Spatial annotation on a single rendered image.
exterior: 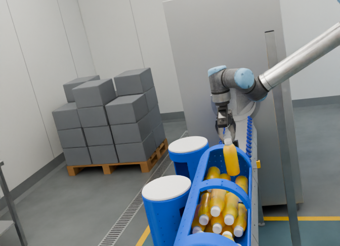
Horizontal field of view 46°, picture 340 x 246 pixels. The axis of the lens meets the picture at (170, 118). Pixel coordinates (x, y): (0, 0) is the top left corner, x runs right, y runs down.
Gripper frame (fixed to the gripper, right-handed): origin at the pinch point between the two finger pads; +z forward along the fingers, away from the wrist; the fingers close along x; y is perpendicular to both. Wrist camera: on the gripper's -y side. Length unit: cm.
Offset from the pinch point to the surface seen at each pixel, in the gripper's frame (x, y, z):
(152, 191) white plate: 45, 2, 25
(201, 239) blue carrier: 5, -74, 6
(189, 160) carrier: 34, 55, 32
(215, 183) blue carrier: 3.9, -34.8, 5.7
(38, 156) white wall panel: 294, 278, 96
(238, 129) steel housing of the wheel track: 4, 117, 35
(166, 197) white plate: 35.7, -5.7, 25.3
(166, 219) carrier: 38, -7, 38
